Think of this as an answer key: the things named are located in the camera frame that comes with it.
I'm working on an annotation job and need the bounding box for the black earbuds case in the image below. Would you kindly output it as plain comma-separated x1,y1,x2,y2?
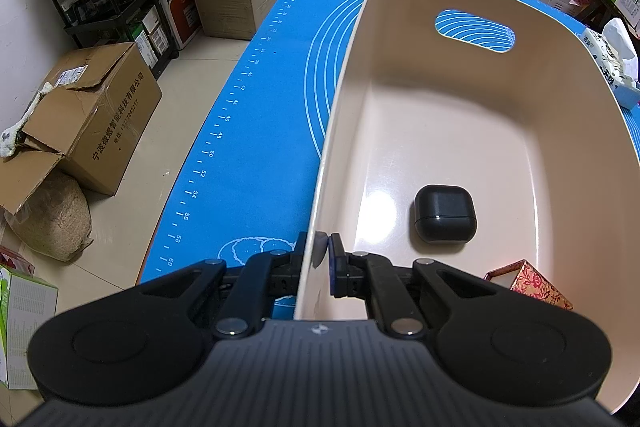
413,184,477,243

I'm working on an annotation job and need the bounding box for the small red patterned box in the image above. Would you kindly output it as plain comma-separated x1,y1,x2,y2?
484,259,574,310

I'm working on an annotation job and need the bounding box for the beige plastic storage basket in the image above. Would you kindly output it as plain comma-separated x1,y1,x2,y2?
309,0,639,412

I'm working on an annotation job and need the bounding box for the blue silicone baking mat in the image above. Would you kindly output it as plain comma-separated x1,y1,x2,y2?
141,0,639,289

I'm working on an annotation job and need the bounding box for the burlap sack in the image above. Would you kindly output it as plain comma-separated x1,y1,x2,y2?
4,170,92,263

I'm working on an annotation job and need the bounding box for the open cardboard box on floor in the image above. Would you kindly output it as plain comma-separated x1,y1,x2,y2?
1,42,162,213

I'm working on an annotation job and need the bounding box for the green white carton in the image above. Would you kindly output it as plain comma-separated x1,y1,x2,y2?
1,267,58,390

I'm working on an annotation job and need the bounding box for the white tissue pack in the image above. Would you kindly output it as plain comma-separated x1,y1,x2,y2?
580,17,640,110

